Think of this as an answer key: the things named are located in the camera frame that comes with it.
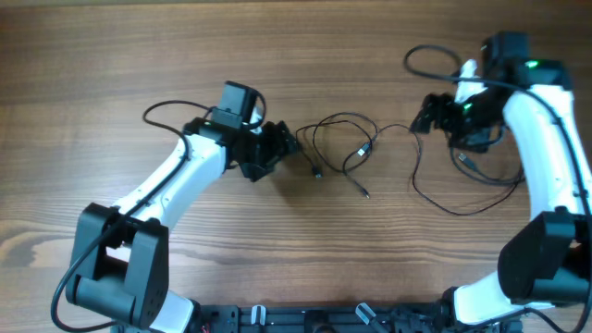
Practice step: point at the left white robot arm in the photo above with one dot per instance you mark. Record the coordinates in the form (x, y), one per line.
(119, 266)

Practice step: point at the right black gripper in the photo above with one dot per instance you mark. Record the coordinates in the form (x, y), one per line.
(444, 104)

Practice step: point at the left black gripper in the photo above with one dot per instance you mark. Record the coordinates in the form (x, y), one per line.
(278, 144)

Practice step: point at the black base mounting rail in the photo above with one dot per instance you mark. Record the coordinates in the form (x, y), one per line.
(402, 318)

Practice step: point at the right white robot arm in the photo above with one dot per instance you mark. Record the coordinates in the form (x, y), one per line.
(548, 263)

